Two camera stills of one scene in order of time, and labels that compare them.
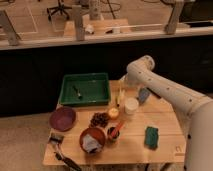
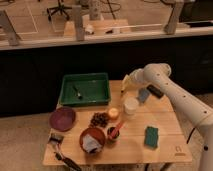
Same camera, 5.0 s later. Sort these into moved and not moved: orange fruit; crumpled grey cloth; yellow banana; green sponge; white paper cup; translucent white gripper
Moved: translucent white gripper; yellow banana
Not moved: crumpled grey cloth; orange fruit; green sponge; white paper cup
